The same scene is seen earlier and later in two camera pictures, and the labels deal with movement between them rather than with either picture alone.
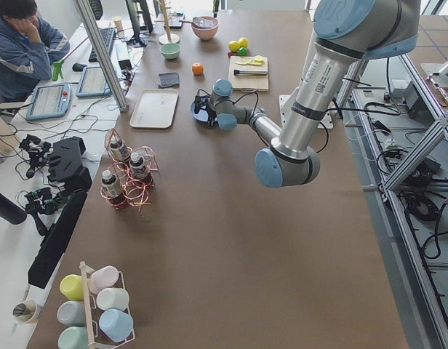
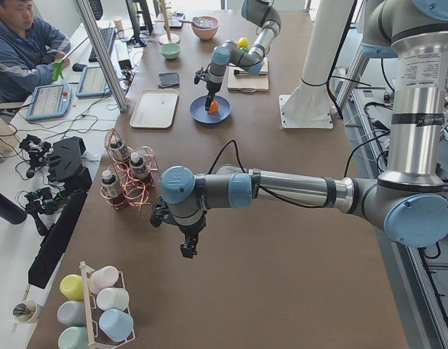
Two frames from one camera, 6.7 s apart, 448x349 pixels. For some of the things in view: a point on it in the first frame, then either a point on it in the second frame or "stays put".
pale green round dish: [73, 337] stays put
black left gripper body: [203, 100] to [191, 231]
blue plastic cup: [116, 324] stays put
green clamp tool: [57, 68] stays put
